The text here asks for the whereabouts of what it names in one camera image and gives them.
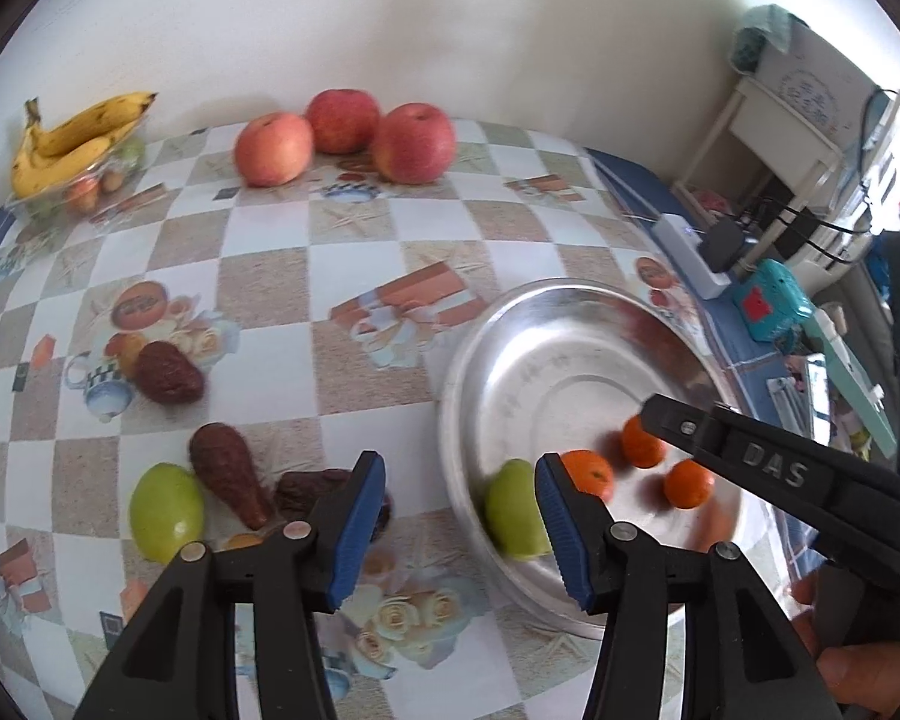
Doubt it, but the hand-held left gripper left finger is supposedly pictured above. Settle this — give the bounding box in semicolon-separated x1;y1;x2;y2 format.
71;450;387;720

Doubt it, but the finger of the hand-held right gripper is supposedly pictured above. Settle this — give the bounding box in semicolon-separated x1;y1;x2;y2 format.
640;394;900;578

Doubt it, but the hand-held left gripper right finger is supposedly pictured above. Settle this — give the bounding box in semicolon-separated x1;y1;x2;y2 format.
534;452;845;720

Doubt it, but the green mango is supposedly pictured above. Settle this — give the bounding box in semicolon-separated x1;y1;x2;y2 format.
129;463;206;563
484;460;556;560

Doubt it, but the dark brown bumpy fruit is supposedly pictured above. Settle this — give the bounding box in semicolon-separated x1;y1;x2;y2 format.
274;469;392;542

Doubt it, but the orange tangerine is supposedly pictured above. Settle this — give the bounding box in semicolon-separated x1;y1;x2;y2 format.
663;459;717;509
621;416;668;468
562;450;616;505

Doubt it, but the round metal basin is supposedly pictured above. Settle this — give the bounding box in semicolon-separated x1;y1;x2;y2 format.
439;279;747;640

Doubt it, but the person's right hand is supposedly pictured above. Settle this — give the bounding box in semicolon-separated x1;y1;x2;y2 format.
791;570;900;720

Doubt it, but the pale green flat strip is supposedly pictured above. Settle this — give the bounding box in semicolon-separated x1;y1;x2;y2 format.
806;311;899;458

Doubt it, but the teal box with red label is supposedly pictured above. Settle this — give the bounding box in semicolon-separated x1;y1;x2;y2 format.
733;259;815;342

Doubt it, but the black charger plug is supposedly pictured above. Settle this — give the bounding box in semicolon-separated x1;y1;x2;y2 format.
701;219;758;273

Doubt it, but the white power strip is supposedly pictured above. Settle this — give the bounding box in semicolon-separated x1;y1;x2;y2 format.
654;214;732;299

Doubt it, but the white appliance box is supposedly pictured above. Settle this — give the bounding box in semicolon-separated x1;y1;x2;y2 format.
754;15;900;162

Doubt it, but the pale red apple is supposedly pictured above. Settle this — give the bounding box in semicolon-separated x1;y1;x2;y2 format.
234;112;316;187

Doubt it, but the teal cloth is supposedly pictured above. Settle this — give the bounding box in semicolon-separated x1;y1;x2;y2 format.
731;4;794;76

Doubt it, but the dark red apple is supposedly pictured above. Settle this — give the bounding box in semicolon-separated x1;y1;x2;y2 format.
305;88;382;155

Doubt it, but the clear plastic container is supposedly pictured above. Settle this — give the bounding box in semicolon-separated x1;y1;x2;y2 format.
6;116;151;220

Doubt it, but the yellow banana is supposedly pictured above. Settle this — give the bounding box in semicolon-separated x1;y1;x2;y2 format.
11;135;113;200
24;92;158;158

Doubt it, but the black cable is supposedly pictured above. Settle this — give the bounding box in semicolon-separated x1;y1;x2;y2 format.
742;191;875;263

